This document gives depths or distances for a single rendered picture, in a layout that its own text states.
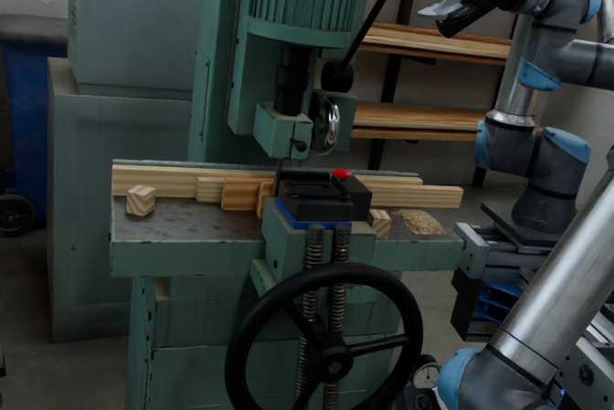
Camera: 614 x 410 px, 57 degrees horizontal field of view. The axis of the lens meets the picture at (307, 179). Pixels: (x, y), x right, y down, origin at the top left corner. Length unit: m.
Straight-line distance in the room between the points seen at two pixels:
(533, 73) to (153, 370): 0.81
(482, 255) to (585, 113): 3.38
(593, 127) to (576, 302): 4.03
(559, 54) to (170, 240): 0.71
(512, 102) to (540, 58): 0.37
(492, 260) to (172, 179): 0.80
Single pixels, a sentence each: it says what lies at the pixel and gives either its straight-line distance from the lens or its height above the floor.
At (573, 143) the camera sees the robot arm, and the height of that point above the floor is 1.04.
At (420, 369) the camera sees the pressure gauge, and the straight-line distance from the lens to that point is 1.08.
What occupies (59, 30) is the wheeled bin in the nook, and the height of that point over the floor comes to 0.95.
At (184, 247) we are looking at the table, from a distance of 0.88.
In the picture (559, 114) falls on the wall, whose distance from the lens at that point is 4.88.
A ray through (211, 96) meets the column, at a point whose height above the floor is 1.05.
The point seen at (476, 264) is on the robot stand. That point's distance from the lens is 1.44.
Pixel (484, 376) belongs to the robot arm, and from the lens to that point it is 0.69.
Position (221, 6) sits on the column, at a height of 1.22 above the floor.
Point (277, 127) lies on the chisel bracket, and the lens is 0.96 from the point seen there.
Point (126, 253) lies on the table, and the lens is 0.88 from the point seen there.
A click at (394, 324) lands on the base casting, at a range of 1.08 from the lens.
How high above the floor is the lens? 1.29
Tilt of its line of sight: 19 degrees down
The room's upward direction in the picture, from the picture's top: 9 degrees clockwise
